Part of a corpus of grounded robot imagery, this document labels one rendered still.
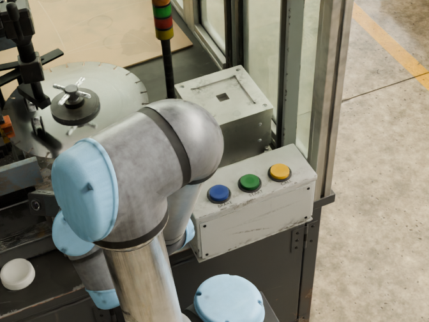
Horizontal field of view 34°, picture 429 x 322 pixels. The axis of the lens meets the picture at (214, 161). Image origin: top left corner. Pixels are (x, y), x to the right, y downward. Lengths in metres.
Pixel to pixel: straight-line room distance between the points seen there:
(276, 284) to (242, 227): 0.40
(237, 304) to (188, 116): 0.41
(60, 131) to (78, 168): 0.72
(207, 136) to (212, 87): 0.80
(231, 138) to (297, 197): 0.24
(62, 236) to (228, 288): 0.29
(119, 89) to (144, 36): 0.52
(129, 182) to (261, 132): 0.86
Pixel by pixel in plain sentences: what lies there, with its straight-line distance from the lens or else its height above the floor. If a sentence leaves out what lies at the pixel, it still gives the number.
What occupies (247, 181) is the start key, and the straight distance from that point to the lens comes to 1.44.
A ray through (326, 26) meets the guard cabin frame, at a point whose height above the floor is 1.22.
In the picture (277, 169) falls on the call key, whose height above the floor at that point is 0.91.
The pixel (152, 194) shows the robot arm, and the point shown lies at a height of 1.33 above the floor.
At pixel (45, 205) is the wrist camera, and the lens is 1.37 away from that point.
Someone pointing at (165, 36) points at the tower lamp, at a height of 0.98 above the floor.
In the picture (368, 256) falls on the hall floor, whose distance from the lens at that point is 2.48.
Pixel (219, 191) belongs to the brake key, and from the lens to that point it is 1.42.
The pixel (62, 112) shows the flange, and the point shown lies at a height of 0.96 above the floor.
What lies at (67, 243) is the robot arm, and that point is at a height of 1.07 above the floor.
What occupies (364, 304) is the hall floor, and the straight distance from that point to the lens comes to 2.36.
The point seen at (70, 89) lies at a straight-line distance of 1.55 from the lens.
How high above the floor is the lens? 1.96
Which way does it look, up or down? 46 degrees down
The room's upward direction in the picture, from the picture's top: 3 degrees counter-clockwise
